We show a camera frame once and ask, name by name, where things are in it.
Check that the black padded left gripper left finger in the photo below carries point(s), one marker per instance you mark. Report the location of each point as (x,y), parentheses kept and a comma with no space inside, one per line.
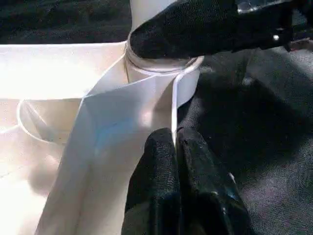
(156,186)

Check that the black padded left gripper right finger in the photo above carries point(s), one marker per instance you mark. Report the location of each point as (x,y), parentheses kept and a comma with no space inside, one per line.
(207,195)

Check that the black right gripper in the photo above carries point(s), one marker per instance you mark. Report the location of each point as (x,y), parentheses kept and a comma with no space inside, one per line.
(269,24)

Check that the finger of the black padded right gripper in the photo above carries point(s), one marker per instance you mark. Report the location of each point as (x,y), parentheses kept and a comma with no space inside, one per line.
(185,34)

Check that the white plastic table leg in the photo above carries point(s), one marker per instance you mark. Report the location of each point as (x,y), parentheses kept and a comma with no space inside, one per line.
(144,24)

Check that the white plastic table top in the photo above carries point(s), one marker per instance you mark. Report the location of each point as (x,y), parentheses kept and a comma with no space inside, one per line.
(85,110)

